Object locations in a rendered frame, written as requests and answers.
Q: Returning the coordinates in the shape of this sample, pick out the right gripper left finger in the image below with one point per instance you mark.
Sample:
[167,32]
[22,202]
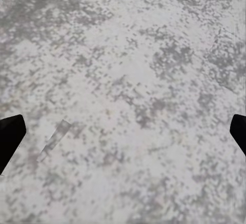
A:
[12,131]

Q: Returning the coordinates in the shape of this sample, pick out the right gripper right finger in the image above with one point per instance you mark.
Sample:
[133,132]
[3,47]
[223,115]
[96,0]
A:
[238,131]

